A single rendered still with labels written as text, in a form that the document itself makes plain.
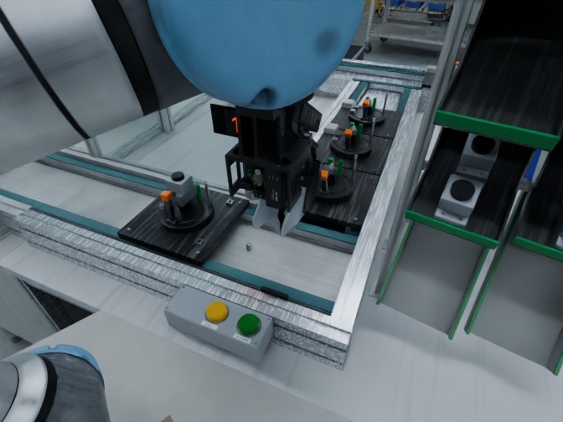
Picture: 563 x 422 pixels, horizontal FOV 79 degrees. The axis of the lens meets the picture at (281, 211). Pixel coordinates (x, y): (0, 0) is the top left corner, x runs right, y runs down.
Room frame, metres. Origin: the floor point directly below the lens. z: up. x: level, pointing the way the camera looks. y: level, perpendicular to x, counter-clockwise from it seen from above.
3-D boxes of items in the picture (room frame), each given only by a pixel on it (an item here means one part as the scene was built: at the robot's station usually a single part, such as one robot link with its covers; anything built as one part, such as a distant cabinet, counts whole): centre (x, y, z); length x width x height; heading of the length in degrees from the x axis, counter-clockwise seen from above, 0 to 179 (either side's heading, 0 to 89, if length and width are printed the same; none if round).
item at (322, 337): (0.52, 0.28, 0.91); 0.89 x 0.06 x 0.11; 67
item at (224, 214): (0.67, 0.24, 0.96); 0.24 x 0.24 x 0.02; 67
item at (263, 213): (0.33, 0.02, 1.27); 0.06 x 0.03 x 0.09; 157
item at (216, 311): (0.39, 0.13, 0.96); 0.04 x 0.04 x 0.02
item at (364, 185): (0.79, -0.14, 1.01); 0.24 x 0.24 x 0.13; 67
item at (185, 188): (0.68, 0.24, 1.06); 0.08 x 0.04 x 0.07; 157
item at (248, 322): (0.36, 0.06, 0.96); 0.04 x 0.04 x 0.02
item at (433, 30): (5.46, -2.45, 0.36); 0.60 x 0.40 x 0.15; 60
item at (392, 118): (1.24, -0.33, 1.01); 0.24 x 0.24 x 0.13; 67
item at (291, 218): (0.32, -0.01, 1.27); 0.06 x 0.03 x 0.09; 157
